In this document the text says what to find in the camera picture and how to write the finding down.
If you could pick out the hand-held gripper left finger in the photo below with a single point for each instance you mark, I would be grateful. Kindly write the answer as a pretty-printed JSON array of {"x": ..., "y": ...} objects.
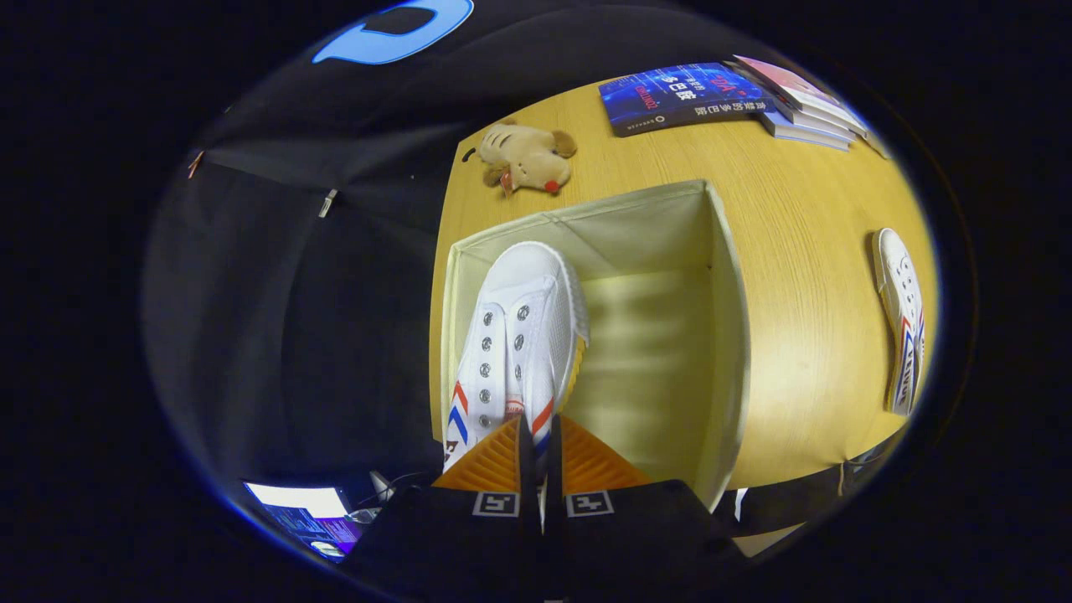
[{"x": 469, "y": 536}]

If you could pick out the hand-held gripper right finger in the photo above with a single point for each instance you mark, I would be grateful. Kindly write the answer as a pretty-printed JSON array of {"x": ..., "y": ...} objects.
[{"x": 620, "y": 536}]

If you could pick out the beige fabric storage box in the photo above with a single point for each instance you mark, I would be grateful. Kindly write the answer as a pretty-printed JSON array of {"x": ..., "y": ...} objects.
[{"x": 653, "y": 352}]

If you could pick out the white canvas shoe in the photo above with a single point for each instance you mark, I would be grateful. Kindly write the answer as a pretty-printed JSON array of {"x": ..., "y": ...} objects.
[
  {"x": 900, "y": 285},
  {"x": 528, "y": 285}
]

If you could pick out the computer monitor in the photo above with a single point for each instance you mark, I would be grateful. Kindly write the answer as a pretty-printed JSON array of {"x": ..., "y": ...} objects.
[{"x": 301, "y": 507}]

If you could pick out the black backdrop cloth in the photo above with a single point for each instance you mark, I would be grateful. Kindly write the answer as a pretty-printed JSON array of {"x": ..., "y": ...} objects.
[{"x": 293, "y": 335}]

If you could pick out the silver clip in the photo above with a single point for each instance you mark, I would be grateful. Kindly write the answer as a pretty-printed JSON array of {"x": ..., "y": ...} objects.
[{"x": 327, "y": 203}]

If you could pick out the brown plush toy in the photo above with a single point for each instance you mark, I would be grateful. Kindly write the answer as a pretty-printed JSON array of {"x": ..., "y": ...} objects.
[{"x": 528, "y": 157}]

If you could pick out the pale blue book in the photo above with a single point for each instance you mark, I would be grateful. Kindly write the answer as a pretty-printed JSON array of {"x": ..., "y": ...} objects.
[{"x": 804, "y": 136}]

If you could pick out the blue cover book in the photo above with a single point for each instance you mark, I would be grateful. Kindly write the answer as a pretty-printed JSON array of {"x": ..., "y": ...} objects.
[{"x": 678, "y": 99}]

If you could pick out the white book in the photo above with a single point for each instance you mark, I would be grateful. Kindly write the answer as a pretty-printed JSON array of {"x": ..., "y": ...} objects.
[{"x": 816, "y": 119}]

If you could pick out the pink clip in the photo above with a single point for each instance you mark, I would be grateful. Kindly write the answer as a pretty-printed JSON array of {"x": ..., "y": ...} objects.
[{"x": 195, "y": 163}]

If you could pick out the pink cover book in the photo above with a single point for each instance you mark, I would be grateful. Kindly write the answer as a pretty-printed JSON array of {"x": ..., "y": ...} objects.
[{"x": 791, "y": 84}]

